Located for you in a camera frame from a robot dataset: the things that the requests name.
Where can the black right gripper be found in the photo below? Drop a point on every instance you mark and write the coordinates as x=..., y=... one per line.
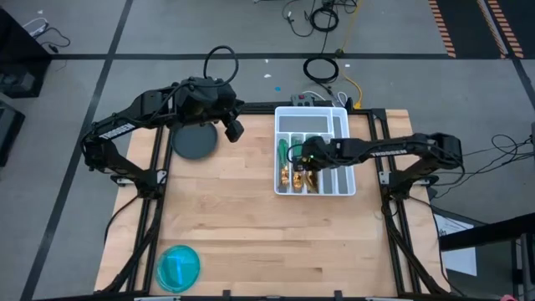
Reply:
x=326, y=150

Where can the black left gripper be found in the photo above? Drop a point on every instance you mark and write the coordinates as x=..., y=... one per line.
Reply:
x=205, y=102

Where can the white cutlery tray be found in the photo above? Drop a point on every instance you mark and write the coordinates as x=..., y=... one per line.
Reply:
x=303, y=123

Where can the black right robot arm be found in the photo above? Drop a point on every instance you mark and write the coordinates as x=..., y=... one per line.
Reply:
x=418, y=148

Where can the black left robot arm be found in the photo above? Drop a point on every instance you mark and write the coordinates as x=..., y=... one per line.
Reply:
x=121, y=129

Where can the dark grey plate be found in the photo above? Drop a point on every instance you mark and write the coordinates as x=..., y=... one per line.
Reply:
x=194, y=144

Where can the grey power strip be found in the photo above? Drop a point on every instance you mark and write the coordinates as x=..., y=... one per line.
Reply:
x=303, y=101

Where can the blue plastic bowl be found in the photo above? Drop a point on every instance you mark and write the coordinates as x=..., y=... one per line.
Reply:
x=177, y=269

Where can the white paper sheet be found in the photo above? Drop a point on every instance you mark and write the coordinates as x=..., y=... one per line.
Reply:
x=460, y=259

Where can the black desk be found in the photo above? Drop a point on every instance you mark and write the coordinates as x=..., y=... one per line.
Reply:
x=485, y=234

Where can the black cabinet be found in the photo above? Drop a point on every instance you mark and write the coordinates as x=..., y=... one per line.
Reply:
x=16, y=62

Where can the red object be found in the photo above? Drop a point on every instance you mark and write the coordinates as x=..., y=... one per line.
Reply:
x=507, y=298

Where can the black aluminium table frame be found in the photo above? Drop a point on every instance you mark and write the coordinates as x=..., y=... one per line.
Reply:
x=259, y=111

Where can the white arm base bracket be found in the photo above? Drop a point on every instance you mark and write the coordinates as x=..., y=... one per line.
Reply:
x=384, y=177

